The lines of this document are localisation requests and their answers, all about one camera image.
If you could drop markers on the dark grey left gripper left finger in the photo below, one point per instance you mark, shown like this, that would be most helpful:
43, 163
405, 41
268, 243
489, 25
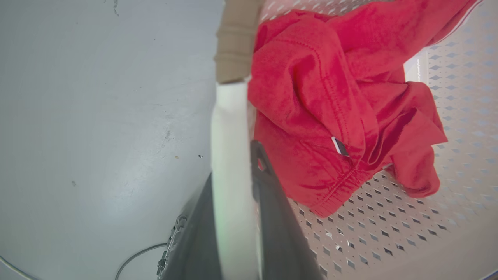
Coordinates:
194, 241

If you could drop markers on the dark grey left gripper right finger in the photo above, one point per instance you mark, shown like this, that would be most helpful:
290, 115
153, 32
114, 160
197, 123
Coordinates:
278, 233

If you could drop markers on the white perforated laundry basket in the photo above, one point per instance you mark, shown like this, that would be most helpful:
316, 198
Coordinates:
389, 225

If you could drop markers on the red sweatshirt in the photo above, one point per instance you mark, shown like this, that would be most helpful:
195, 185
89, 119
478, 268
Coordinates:
334, 109

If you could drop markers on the beige ribbed garment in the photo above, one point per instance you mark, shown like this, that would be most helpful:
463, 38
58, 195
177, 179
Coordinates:
235, 42

